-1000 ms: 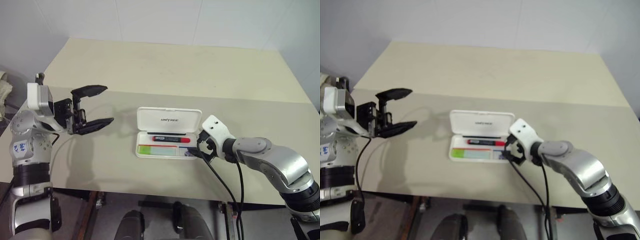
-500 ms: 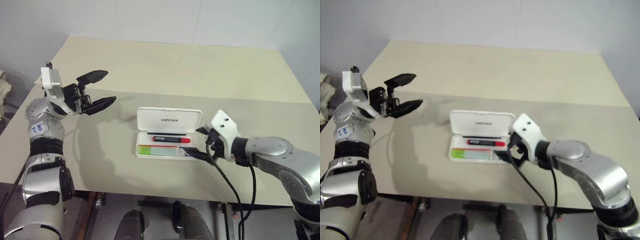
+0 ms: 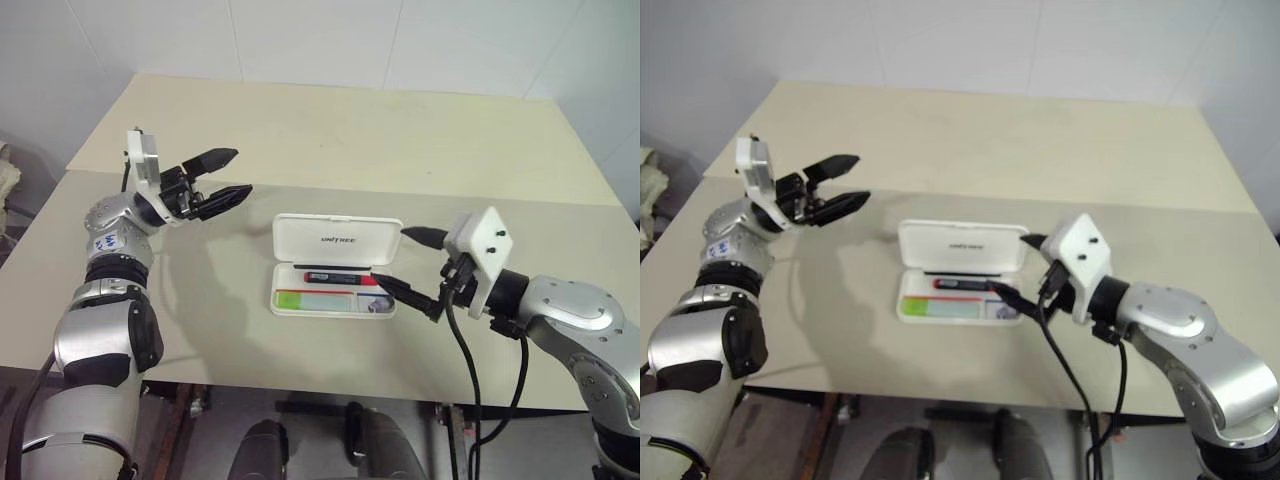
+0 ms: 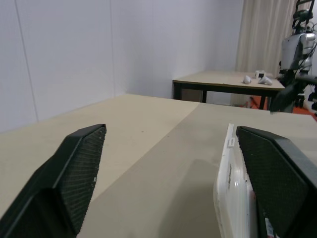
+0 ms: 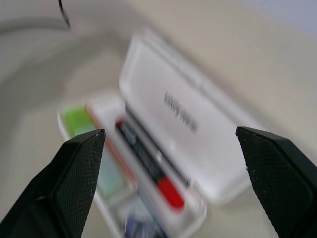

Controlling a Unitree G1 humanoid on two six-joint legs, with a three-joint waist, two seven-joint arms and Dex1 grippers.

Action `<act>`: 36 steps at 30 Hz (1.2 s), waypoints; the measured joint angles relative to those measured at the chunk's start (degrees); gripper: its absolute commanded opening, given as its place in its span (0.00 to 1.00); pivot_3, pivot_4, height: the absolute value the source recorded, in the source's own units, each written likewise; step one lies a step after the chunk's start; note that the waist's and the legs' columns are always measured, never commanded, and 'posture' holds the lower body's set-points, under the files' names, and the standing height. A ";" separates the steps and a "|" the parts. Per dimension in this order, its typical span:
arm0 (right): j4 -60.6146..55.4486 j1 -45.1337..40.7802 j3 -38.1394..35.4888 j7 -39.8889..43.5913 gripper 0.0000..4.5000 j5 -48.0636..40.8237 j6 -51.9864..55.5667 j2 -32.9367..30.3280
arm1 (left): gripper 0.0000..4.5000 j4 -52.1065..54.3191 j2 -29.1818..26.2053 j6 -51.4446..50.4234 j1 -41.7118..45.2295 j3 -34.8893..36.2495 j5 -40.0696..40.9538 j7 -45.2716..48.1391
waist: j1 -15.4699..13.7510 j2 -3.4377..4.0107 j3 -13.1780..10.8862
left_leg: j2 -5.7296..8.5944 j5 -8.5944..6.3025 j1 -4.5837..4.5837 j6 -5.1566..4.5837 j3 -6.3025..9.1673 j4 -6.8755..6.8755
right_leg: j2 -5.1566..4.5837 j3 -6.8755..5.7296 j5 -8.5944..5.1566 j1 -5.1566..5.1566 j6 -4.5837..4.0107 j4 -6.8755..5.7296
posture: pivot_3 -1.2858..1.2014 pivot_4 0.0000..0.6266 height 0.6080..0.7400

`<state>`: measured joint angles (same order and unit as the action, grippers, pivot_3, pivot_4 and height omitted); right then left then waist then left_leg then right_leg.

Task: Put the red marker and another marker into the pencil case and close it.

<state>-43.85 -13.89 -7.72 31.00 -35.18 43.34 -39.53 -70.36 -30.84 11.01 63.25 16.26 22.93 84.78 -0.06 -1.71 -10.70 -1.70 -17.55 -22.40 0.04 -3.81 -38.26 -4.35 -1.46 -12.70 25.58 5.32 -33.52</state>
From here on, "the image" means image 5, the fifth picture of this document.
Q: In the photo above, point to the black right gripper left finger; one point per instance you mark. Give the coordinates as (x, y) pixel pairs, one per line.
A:
(64, 183)

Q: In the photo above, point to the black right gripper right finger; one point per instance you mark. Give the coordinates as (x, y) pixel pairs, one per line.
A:
(282, 178)

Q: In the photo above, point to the green highlighter pen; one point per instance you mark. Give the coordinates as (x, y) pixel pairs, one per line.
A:
(76, 119)

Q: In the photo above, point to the red capped black marker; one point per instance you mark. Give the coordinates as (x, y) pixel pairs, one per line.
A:
(171, 193)

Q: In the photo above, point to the white plastic case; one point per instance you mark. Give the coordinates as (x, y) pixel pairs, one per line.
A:
(173, 111)

